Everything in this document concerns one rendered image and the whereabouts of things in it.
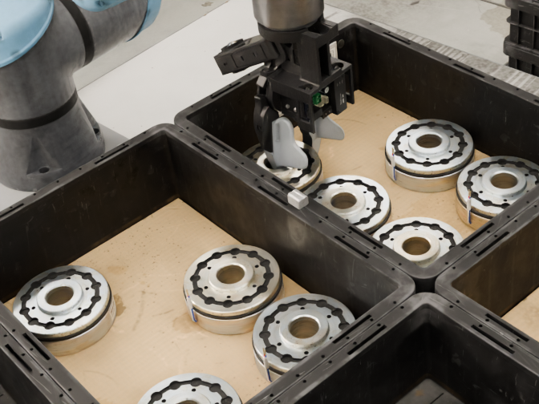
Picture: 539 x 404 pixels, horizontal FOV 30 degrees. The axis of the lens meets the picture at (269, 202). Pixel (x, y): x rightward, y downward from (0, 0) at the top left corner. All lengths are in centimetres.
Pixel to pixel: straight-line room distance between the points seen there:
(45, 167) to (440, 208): 50
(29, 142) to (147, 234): 22
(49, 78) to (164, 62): 49
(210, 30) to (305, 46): 74
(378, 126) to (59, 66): 40
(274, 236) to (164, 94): 63
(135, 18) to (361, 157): 34
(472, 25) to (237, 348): 221
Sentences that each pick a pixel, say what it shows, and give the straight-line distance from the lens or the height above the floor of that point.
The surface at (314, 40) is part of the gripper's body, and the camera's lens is 104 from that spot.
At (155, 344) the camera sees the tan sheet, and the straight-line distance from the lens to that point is 104.
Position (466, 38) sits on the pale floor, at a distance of 305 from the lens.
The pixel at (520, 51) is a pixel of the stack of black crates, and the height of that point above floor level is 48.
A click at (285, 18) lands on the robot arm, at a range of 104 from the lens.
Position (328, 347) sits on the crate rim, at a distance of 87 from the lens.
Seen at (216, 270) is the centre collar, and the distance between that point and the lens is 105.
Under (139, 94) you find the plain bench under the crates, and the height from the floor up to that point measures 70.
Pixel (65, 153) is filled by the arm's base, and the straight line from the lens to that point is 130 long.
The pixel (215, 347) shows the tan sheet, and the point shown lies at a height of 83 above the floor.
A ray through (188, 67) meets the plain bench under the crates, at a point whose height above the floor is 70.
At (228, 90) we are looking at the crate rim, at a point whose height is 93.
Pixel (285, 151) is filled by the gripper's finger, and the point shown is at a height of 89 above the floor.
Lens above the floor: 158
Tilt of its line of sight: 39 degrees down
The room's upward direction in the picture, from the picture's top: 9 degrees counter-clockwise
